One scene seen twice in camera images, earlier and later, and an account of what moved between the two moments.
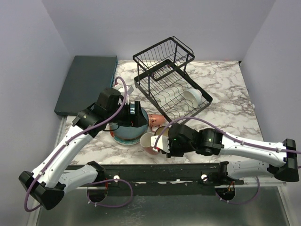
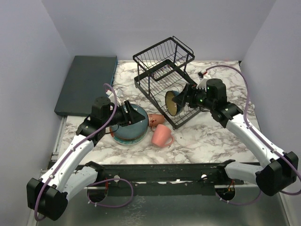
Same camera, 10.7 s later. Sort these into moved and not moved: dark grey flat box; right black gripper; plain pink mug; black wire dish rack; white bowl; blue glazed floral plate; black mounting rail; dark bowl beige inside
Moved: white bowl; plain pink mug; right black gripper; dark bowl beige inside
Not moved: black mounting rail; dark grey flat box; black wire dish rack; blue glazed floral plate
